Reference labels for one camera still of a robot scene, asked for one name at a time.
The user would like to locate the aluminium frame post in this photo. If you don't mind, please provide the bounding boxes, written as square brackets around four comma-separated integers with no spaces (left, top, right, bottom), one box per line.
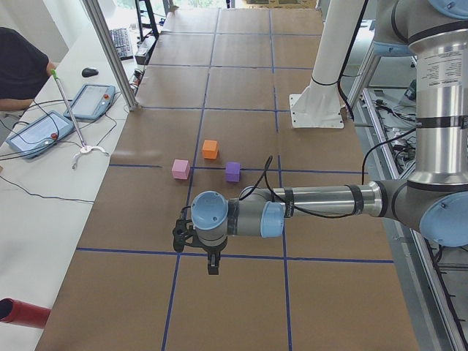
[83,0,138,111]

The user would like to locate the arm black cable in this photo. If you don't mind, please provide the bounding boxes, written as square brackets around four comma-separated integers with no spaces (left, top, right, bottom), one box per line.
[239,138,418,219]

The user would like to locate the red cylinder tube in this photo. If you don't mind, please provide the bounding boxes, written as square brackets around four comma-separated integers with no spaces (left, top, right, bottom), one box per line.
[1,298,51,329]

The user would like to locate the teach pendant tablet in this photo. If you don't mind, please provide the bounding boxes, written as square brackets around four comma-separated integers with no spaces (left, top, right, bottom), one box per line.
[6,110,75,159]
[70,84,116,121]

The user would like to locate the purple foam block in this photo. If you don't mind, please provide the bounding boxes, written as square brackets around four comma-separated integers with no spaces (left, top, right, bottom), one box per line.
[225,162,241,182]

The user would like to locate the pink foam block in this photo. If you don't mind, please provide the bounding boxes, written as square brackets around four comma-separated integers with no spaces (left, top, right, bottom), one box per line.
[171,159,191,180]

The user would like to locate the black computer mouse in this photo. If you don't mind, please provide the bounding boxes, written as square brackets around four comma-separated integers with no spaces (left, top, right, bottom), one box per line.
[81,67,99,78]

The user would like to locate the person in dark shirt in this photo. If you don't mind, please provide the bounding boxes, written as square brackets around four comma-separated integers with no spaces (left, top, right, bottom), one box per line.
[1,27,56,112]

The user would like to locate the black keyboard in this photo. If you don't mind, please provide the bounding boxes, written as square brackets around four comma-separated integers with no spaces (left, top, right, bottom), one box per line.
[109,28,133,60]

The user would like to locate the far teach pendant tablet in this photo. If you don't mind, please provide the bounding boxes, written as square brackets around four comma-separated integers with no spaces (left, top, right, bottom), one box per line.
[70,84,116,121]

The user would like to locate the orange foam block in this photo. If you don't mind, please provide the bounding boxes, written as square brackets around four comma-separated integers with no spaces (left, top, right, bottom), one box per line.
[202,140,219,160]

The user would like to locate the near teach pendant tablet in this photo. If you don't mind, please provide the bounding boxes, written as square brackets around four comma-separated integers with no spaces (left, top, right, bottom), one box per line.
[6,110,75,159]

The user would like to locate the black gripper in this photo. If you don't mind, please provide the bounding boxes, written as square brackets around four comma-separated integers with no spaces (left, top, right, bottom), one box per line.
[198,237,227,275]

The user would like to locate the white pedestal column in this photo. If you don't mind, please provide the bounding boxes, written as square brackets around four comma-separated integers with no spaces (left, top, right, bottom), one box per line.
[290,0,367,129]

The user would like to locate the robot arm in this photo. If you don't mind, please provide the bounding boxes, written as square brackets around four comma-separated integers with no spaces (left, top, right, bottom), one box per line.
[173,1,467,274]

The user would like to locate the reacher grabber stick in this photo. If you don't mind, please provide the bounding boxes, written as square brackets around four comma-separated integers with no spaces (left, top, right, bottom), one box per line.
[50,69,110,170]

